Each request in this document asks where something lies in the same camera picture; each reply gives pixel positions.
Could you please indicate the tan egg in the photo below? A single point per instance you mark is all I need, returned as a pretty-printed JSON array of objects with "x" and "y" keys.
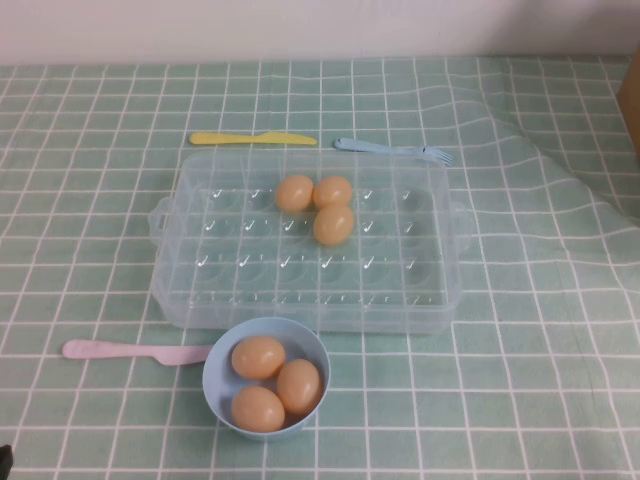
[
  {"x": 332, "y": 190},
  {"x": 295, "y": 192},
  {"x": 299, "y": 386},
  {"x": 258, "y": 356},
  {"x": 257, "y": 409},
  {"x": 334, "y": 226}
]

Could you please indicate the clear plastic egg box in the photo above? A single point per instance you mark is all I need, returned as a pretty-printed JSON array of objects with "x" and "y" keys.
[{"x": 225, "y": 280}]

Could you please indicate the brown box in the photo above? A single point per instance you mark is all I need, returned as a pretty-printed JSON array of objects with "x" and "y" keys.
[{"x": 631, "y": 110}]

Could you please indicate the yellow plastic knife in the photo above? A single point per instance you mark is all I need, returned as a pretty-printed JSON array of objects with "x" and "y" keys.
[{"x": 225, "y": 138}]

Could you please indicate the green checked tablecloth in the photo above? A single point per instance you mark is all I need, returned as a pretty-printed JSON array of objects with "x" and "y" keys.
[{"x": 75, "y": 225}]

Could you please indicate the light blue bowl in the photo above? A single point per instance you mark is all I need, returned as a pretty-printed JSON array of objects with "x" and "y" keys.
[{"x": 212, "y": 385}]

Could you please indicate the pink plastic knife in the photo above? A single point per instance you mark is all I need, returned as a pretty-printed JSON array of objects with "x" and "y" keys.
[{"x": 110, "y": 349}]

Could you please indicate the black object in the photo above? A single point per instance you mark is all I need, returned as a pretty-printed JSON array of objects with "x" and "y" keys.
[{"x": 5, "y": 462}]

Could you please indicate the light blue plastic fork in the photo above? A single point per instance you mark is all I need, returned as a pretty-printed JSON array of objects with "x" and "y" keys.
[{"x": 370, "y": 146}]

